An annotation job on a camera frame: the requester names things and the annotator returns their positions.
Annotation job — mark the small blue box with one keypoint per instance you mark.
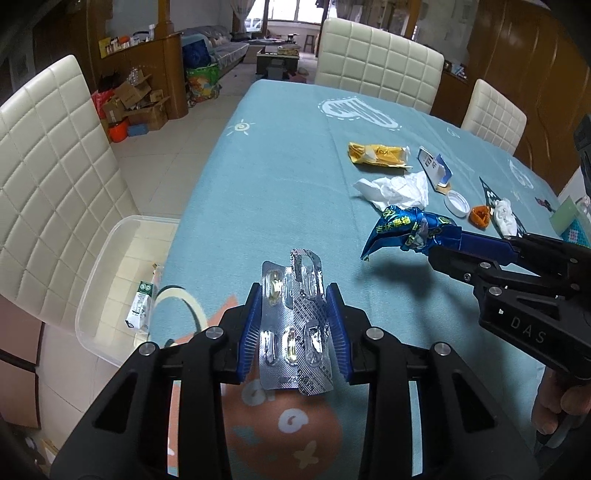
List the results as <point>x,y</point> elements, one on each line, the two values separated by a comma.
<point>137,129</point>

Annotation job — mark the pile of cardboard boxes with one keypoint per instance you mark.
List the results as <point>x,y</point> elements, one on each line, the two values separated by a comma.
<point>138,101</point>

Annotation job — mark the blue bundle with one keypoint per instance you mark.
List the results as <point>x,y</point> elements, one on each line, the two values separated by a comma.
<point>195,53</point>

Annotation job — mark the white round lid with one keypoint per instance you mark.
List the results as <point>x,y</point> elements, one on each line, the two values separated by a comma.
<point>457,203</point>

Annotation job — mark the clear plastic bin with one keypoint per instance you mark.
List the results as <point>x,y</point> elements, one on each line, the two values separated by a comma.
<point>115,244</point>

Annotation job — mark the dark coffee table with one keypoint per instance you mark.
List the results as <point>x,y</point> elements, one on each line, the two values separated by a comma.
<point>277,57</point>

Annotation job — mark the colourful patterned cloth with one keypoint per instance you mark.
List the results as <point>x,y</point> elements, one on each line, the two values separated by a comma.
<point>577,233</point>

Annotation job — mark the patterned curtain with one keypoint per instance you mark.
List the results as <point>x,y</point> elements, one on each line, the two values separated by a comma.
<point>240,14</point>

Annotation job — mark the window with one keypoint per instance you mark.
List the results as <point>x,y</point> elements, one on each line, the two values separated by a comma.
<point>291,11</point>

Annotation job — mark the large cream quilted chair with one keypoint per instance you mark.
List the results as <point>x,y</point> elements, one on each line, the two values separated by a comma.
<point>55,184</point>

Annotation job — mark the white tissue ball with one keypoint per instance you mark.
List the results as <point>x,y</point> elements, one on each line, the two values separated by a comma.
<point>505,217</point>

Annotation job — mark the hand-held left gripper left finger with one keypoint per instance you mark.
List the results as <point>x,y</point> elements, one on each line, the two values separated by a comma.
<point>249,341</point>

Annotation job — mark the red bag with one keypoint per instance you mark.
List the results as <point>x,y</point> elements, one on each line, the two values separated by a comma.
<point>100,104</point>

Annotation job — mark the wooden partition counter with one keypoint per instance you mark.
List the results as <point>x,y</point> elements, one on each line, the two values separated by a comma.
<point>161,60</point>

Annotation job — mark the wooden wardrobe doors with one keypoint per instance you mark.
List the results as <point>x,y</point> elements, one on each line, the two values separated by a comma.
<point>521,55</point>

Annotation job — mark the colorful printed bag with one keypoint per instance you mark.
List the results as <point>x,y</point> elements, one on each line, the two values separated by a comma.
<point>203,83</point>

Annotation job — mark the blue snack wrapper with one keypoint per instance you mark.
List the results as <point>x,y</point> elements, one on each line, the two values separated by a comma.
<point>392,226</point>

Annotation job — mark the orange wrapper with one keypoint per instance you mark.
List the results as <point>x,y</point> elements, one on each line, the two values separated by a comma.
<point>480,218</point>

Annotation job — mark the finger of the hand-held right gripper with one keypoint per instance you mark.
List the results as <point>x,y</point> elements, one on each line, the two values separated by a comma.
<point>461,265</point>
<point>485,247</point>

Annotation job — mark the small blue white carton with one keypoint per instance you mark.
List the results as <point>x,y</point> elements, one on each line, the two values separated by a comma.
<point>434,168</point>

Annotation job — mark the white tissue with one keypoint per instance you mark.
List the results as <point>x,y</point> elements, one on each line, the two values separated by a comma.
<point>397,189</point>

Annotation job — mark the person's right hand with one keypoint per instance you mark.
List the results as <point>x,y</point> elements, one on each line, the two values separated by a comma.
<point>554,401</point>

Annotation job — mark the narrow cream quilted chair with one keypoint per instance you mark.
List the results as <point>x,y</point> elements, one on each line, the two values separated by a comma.
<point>494,115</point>

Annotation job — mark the grey trash bin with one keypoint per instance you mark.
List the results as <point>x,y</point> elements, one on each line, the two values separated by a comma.
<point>276,72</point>

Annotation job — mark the wooden stool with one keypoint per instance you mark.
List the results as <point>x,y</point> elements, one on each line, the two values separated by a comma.
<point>309,42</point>

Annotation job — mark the row of small containers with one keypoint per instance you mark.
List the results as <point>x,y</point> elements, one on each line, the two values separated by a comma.
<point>124,44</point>

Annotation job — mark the grey sofa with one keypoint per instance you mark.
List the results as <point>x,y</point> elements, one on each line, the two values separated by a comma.
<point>226,50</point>

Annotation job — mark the low wooden cabinet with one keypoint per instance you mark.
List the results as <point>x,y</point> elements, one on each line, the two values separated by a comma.
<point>452,97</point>

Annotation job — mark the wide cream quilted chair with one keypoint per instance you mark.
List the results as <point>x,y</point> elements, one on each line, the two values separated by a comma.
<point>378,64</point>

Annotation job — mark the small dark red object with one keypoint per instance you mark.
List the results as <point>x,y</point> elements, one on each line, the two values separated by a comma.
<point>545,203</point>

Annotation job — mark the green white milk carton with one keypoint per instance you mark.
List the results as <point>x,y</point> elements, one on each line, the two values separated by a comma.
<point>141,304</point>

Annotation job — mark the silver blister pack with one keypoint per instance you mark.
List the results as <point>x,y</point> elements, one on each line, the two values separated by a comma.
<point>295,350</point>

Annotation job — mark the yellow snack wrapper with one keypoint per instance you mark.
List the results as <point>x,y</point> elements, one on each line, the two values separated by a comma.
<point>383,154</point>

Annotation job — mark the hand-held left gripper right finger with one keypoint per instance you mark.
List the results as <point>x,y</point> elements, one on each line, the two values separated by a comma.
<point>339,341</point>

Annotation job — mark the orange bucket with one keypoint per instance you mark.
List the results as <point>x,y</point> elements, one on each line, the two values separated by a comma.
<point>118,131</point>

